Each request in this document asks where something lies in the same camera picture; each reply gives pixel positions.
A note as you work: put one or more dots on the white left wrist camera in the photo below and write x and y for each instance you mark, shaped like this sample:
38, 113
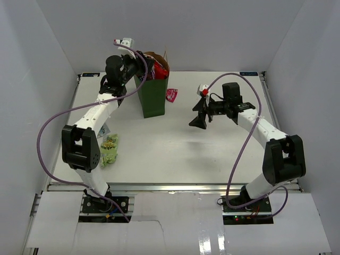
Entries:
124, 46

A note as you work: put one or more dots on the aluminium front rail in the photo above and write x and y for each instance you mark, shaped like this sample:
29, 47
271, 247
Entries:
139, 187

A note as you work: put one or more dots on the small pink snack packet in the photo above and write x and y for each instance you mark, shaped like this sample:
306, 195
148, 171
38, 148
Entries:
171, 95

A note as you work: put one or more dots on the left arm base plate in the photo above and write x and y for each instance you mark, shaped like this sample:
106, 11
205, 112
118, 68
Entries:
98, 205

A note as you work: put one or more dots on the blue label corner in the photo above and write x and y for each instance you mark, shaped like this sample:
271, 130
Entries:
90, 74
249, 74

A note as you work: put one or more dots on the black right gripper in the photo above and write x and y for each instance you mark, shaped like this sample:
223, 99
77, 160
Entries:
200, 121

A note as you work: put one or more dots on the purple chocolate bar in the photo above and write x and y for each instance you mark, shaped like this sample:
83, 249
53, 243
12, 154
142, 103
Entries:
151, 74

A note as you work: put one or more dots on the green snack packet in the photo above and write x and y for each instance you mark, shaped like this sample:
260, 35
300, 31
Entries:
108, 150

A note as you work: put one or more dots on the brown and green paper bag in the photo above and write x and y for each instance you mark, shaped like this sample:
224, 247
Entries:
152, 95

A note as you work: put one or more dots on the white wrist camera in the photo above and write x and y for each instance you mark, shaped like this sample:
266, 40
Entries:
124, 46
203, 90

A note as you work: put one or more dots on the blue label right corner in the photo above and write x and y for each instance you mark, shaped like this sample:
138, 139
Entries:
249, 74

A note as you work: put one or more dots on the blue label left corner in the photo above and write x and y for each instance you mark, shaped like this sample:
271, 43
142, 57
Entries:
90, 74

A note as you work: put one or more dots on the light blue snack packet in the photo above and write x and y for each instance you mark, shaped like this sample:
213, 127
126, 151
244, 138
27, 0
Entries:
104, 130

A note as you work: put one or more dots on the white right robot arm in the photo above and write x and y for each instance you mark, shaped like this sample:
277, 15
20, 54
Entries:
283, 159

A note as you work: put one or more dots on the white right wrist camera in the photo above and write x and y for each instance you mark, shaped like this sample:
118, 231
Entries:
203, 90

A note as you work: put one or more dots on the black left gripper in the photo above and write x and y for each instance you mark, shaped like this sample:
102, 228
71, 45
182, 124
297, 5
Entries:
138, 62

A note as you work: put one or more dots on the large red candy bag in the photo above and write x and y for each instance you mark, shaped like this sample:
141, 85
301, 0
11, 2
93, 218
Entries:
161, 67

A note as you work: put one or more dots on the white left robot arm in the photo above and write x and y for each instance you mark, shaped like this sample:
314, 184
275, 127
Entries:
80, 148

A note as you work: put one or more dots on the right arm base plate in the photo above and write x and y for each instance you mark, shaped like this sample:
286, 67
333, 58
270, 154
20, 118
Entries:
259, 213

